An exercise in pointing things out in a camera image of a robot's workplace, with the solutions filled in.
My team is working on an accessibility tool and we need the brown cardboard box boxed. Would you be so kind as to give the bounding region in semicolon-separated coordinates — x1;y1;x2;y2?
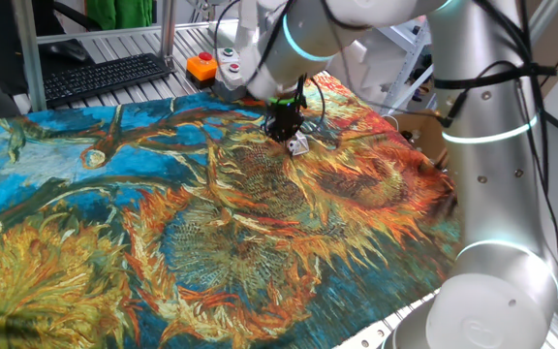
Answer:
387;111;454;171

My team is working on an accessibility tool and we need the hanging green cloth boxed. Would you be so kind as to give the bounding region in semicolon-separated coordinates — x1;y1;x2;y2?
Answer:
84;0;155;31

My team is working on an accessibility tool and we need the sunflower painting tablecloth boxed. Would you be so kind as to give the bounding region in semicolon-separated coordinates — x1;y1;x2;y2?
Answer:
0;72;464;349

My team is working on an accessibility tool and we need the aluminium frame rail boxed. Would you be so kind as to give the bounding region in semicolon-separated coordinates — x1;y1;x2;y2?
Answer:
35;18;239;46

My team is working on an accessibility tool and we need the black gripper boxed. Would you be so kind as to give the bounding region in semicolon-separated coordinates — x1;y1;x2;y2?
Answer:
263;101;305;143

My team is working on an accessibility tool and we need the orange emergency stop box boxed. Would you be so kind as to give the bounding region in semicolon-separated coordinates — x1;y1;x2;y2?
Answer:
185;50;222;90

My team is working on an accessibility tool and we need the black computer keyboard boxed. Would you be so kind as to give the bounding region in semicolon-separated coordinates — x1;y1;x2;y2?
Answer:
43;51;177;109

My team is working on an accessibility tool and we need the white metal shelf rack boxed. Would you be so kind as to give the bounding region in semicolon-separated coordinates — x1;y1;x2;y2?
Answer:
375;21;435;117

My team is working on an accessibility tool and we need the white box small green button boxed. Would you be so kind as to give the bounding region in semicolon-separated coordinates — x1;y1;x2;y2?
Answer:
214;47;241;65

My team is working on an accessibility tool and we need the black computer mouse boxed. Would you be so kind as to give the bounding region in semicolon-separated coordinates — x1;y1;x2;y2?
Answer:
40;39;95;64

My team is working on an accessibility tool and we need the clear triangular stand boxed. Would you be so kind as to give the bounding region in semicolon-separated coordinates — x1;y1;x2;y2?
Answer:
286;129;311;157

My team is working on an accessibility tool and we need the white foam block stack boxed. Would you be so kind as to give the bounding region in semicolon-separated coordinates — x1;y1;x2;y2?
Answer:
329;38;409;115

